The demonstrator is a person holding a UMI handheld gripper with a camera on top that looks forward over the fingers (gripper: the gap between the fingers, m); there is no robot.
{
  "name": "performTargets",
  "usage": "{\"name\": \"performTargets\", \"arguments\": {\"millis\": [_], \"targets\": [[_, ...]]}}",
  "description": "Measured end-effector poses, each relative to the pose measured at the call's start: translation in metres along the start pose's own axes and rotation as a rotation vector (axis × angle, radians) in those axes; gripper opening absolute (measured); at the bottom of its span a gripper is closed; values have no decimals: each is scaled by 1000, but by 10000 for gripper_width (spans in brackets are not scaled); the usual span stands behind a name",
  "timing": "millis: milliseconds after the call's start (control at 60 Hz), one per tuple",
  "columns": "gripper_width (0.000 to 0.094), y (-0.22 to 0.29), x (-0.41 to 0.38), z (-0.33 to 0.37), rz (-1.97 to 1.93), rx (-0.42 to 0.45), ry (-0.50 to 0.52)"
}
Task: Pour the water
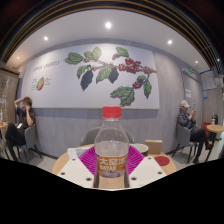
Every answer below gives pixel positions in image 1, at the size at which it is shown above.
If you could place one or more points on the clear red-capped drink bottle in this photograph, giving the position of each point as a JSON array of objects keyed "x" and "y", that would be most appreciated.
[{"x": 111, "y": 146}]

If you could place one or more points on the grey chair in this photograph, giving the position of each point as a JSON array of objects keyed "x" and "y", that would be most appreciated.
[
  {"x": 182, "y": 135},
  {"x": 30, "y": 135}
]

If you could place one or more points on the round wooden side table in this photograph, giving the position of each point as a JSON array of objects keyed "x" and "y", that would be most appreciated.
[{"x": 216, "y": 128}]

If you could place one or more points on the green exit sign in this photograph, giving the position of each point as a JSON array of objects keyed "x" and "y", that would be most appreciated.
[{"x": 191, "y": 70}]

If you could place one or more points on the drink cup with straw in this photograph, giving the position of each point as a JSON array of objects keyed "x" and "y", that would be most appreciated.
[{"x": 213, "y": 122}]

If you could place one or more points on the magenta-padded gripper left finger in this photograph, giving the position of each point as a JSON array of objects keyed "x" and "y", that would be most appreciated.
[{"x": 75, "y": 171}]

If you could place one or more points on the white printed paper sheet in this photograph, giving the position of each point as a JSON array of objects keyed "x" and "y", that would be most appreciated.
[{"x": 74, "y": 152}]

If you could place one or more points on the grey rounded armchair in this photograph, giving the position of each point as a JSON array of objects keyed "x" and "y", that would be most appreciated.
[{"x": 87, "y": 136}]

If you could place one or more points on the white wall paper notice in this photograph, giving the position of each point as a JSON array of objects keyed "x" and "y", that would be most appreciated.
[{"x": 188, "y": 93}]

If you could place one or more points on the person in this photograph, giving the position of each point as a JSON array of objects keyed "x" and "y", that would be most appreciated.
[
  {"x": 188, "y": 125},
  {"x": 20, "y": 123}
]

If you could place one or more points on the red bin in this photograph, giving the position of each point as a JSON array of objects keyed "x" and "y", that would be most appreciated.
[{"x": 206, "y": 128}]

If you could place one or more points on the round ceiling lights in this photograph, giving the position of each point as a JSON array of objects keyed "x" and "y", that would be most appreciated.
[{"x": 108, "y": 25}]

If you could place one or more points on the small brown cardboard box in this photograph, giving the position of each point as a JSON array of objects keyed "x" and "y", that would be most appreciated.
[{"x": 153, "y": 146}]

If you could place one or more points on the flat round red coaster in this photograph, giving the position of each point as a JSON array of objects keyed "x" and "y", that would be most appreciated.
[{"x": 162, "y": 160}]

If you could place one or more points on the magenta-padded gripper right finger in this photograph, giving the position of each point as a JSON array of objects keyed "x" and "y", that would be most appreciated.
[{"x": 146, "y": 170}]

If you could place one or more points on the white wall notice board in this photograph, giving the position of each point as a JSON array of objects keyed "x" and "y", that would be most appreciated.
[{"x": 209, "y": 80}]

